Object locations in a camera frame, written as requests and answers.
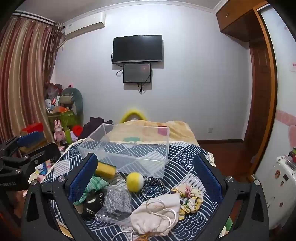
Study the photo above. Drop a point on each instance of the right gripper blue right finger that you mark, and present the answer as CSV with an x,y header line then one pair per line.
x,y
206,172

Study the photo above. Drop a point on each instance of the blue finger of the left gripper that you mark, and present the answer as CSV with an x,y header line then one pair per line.
x,y
30,139

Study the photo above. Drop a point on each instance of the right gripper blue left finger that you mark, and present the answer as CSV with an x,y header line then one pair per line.
x,y
80,176

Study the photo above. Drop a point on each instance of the green knitted cloth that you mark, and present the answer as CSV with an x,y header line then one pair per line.
x,y
95,184

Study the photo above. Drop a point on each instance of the black white small bag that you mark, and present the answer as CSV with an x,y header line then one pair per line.
x,y
92,204

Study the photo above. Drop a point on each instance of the yellow green sponge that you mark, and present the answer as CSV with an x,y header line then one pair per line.
x,y
104,170

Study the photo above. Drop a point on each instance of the grey fabric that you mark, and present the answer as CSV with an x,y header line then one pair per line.
x,y
116,207

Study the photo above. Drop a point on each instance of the yellow white felt ball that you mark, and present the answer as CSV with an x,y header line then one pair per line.
x,y
134,182

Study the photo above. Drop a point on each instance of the white drawstring pouch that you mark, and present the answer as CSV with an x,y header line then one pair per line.
x,y
156,216

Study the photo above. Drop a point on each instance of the floral fabric scrunchie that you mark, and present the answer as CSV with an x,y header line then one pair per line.
x,y
193,198

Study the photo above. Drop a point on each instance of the pink rabbit plush toy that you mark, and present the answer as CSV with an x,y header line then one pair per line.
x,y
59,135

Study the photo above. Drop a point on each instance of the green cardboard box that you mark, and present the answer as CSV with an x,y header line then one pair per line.
x,y
68,119

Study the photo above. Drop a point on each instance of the red round cushion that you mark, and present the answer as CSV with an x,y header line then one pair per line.
x,y
77,130

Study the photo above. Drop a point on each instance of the black clothing pile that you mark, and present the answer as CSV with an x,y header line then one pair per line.
x,y
92,125

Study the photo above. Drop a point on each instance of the grey green plush toy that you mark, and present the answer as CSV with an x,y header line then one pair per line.
x,y
72,99

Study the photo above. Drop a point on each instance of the white sticker suitcase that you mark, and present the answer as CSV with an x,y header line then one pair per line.
x,y
279,189

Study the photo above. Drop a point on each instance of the clear plastic storage box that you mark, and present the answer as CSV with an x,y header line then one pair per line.
x,y
142,149

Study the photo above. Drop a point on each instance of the beige blanket on bed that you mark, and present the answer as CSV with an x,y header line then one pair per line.
x,y
171,130

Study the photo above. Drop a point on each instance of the yellow fuzzy headrest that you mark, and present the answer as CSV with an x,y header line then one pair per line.
x,y
133,114

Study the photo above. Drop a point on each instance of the red striped curtain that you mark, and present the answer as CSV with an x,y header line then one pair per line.
x,y
28,55

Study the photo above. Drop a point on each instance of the white air conditioner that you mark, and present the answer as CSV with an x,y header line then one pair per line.
x,y
85,25

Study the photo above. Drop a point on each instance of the small black wall monitor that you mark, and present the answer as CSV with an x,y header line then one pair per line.
x,y
137,73

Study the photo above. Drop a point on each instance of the black wall television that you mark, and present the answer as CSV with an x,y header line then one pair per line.
x,y
137,48

